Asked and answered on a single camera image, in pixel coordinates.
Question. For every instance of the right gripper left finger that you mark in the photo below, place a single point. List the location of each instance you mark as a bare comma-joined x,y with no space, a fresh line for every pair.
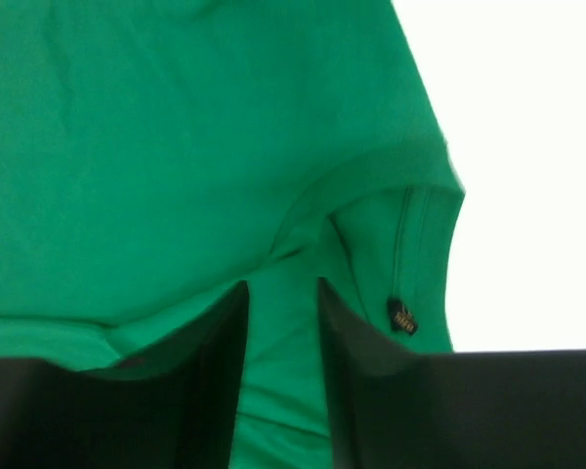
170,405

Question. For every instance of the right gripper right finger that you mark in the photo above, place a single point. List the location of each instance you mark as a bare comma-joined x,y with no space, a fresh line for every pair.
389,407

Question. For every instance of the green t-shirt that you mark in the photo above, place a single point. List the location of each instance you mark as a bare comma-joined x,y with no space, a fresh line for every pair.
154,153

